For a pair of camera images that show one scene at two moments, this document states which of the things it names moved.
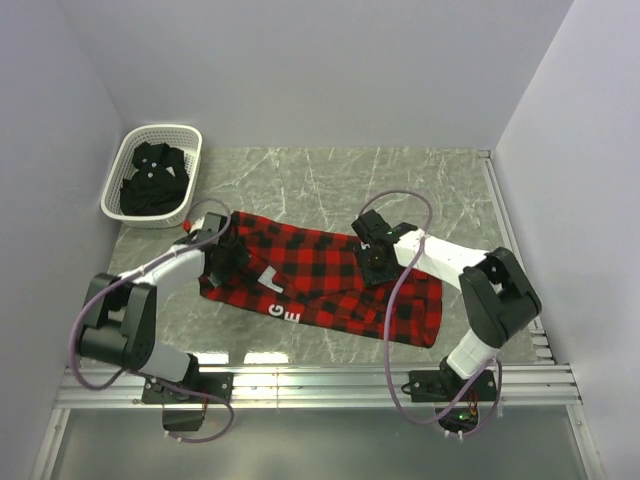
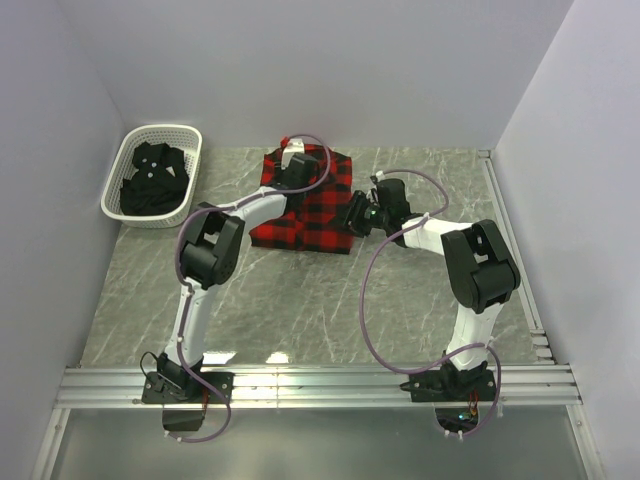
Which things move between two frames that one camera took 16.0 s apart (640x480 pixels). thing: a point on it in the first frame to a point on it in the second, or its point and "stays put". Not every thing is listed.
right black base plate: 443,386 stays put
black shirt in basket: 159,183 stays put
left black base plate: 220,384 stays put
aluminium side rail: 539,334 stays put
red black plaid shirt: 311,278 to 312,217
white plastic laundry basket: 186,138 stays put
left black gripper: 239,257 to 280,173
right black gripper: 371,277 to 353,220
